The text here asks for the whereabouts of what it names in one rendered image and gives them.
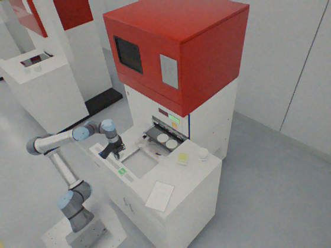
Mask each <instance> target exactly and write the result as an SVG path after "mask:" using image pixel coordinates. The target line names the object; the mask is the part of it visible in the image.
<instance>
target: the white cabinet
mask: <svg viewBox="0 0 331 248"><path fill-rule="evenodd" d="M91 158H92V157H91ZM92 161H93V163H94V165H95V168H96V169H97V171H98V173H99V176H100V178H101V180H102V181H103V184H104V186H105V188H106V190H107V191H106V192H107V193H108V195H109V196H110V198H111V200H112V201H113V202H114V203H115V204H116V205H117V206H118V207H119V208H120V209H121V210H122V211H123V212H124V213H125V214H126V216H128V218H129V219H130V220H131V221H132V222H133V223H134V224H135V225H136V226H137V227H138V228H139V229H140V230H141V231H142V232H143V233H144V234H145V236H146V237H147V238H148V239H149V240H150V241H151V242H152V243H153V244H154V246H155V247H156V248H187V247H188V245H189V244H190V243H191V242H192V241H193V240H194V238H195V237H196V236H197V235H198V234H199V233H200V231H201V230H202V229H203V228H204V226H205V225H206V224H207V223H208V222H209V220H211V219H212V217H213V216H214V215H215V211H216V200H217V196H218V189H219V180H220V173H219V174H218V175H217V176H216V177H215V179H213V180H212V181H211V183H210V184H208V185H207V187H206V188H205V189H204V190H203V191H202V192H201V193H200V194H199V195H198V196H197V197H196V198H195V199H194V200H193V201H192V203H190V204H189V205H188V207H186V208H185V209H184V211H182V213H181V214H180V215H179V216H178V217H177V218H176V219H175V220H174V221H173V222H172V223H171V224H170V225H169V227H167V228H166V229H165V227H163V226H162V225H161V223H159V222H158V221H157V219H155V218H154V217H153V216H152V215H151V214H150V213H149V212H148V211H147V210H146V209H145V208H144V207H143V206H142V205H141V204H140V203H138V201H137V200H136V199H134V198H133V197H132V196H131V195H130V194H129V193H128V192H127V191H126V190H125V189H124V188H123V187H121V186H120V185H119V184H118V183H117V182H116V181H115V180H114V179H113V178H112V177H111V176H110V175H109V174H108V173H107V172H106V171H105V170H104V169H103V168H102V167H101V166H100V165H99V164H98V163H97V162H96V161H95V160H94V159H93V158H92Z"/></svg>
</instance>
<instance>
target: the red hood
mask: <svg viewBox="0 0 331 248"><path fill-rule="evenodd" d="M102 16H103V20H104V23H105V27H106V32H107V35H108V39H109V43H110V45H111V52H112V55H113V59H114V62H115V68H116V72H117V74H118V78H119V81H120V82H122V83H123V84H126V85H127V86H129V87H131V88H133V89H134V90H135V91H137V92H139V93H141V94H142V95H144V96H146V97H148V98H149V99H152V100H153V101H155V102H156V103H158V104H160V105H162V106H163V107H165V108H167V109H168V110H170V111H172V112H174V113H175V114H177V115H179V116H181V117H182V118H184V117H185V116H187V115H188V114H189V113H191V112H192V111H193V110H195V108H197V107H199V106H200V105H201V104H202V103H204V102H205V101H207V99H210V98H211V97H212V96H213V95H215V93H217V92H218V91H220V90H221V89H222V88H223V87H225V86H226V85H227V84H228V83H230V82H231V81H232V80H234V79H235V78H237V77H238V76H239V69H240V65H241V59H242V52H243V49H244V39H245V33H246V27H247V23H248V17H249V4H245V3H241V2H236V1H228V0H140V1H137V2H133V3H131V4H129V5H125V6H122V7H120V8H117V9H114V10H113V11H109V12H106V13H104V14H102Z"/></svg>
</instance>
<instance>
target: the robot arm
mask: <svg viewBox="0 0 331 248"><path fill-rule="evenodd" d="M96 133H101V134H105V136H106V138H107V140H108V145H107V146H106V148H105V149H104V150H103V152H102V153H101V154H100V155H99V156H101V157H102V158H103V159H106V158H107V157H108V156H109V154H110V153H112V155H113V156H114V157H115V159H116V160H117V161H119V160H120V158H121V157H122V156H123V155H124V153H122V154H121V151H122V150H125V149H126V148H124V147H125V145H124V143H123V141H122V138H121V137H120V136H119V135H118V134H117V131H116V129H115V124H114V122H113V120H112V119H105V120H103V122H94V121H87V122H86V123H85V125H84V126H81V127H79V128H76V129H73V130H68V131H66V132H63V133H58V134H55V133H44V134H42V135H40V136H38V137H36V138H32V139H30V140H29V141H28V142H27V146H26V149H27V151H28V153H29V154H31V155H41V154H44V156H45V157H48V158H50V161H51V162H52V163H53V165H54V166H55V167H56V169H57V170H58V172H59V173H60V175H61V176H62V178H63V179H64V180H65V182H66V184H67V185H68V192H66V193H65V194H63V195H62V196H61V197H60V198H59V199H58V200H57V206H58V207H59V209H60V210H61V211H62V213H63V214H64V215H65V216H66V218H67V219H68V220H69V222H70V225H71V227H72V231H73V232H74V233H76V232H78V231H79V230H81V229H82V228H84V227H85V226H86V225H88V224H89V222H90V221H91V220H93V218H94V214H93V213H91V212H90V211H89V210H87V209H85V208H84V206H83V205H82V204H83V203H84V202H85V201H86V200H87V199H88V198H89V197H90V196H91V195H92V192H93V188H92V186H91V184H90V183H88V182H87V181H84V180H82V179H80V178H79V177H78V176H77V174H76V173H75V171H74V169H73V168H72V167H71V165H70V164H69V162H68V161H67V159H66V157H64V155H63V153H62V152H61V146H62V145H67V144H69V143H72V142H76V141H83V140H85V139H87V138H89V137H91V136H92V135H94V134H96ZM122 144H123V145H122ZM123 146H124V147H123ZM123 148H124V149H123Z"/></svg>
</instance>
